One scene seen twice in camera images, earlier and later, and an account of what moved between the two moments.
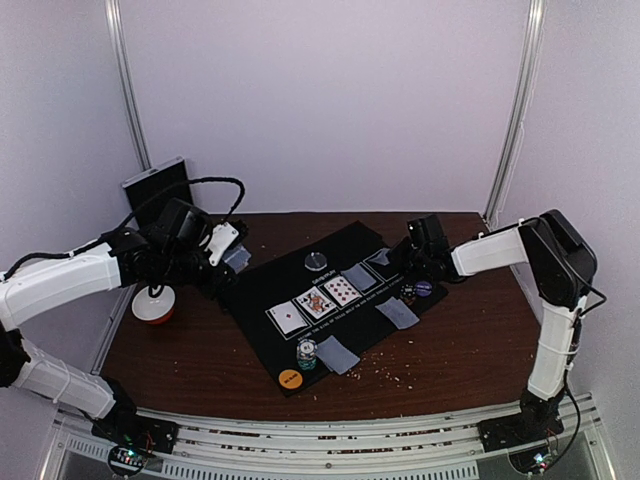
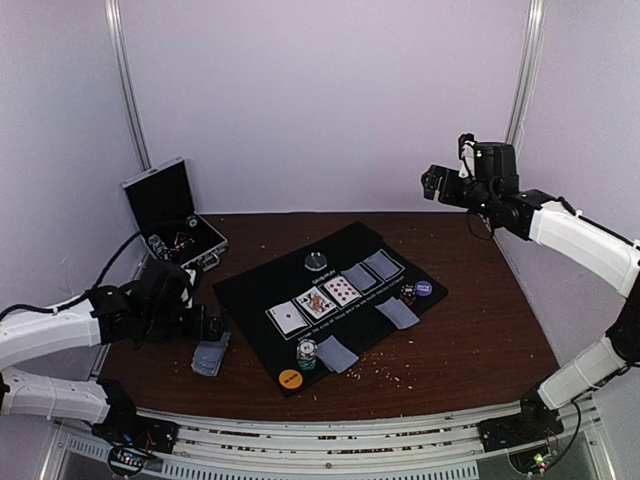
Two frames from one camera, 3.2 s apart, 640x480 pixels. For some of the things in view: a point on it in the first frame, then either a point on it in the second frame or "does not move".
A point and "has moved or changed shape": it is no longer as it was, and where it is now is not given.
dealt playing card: x=398 y=313 does not move
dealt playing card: x=337 y=356 does not move
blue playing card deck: x=238 y=258 → x=207 y=355
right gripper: x=401 y=254 → x=431 y=180
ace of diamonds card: x=288 y=316 does not move
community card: x=381 y=257 has moved or changed shape
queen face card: x=316 y=302 does not move
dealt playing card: x=335 y=355 does not move
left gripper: x=215 y=285 → x=198 y=332
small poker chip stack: x=408 y=293 does not move
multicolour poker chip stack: x=306 y=350 does not move
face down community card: x=361 y=277 does not move
